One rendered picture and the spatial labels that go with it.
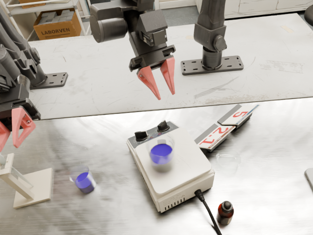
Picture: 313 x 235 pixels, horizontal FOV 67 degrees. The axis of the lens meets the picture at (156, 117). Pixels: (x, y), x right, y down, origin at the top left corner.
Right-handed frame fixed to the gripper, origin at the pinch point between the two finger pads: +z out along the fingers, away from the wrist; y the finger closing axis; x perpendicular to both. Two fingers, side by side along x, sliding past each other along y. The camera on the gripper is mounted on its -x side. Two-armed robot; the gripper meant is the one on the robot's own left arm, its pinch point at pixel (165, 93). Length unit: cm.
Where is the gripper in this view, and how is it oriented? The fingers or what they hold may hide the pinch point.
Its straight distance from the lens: 53.8
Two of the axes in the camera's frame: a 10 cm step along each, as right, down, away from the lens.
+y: 9.1, -3.6, 2.1
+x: -2.0, 0.7, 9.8
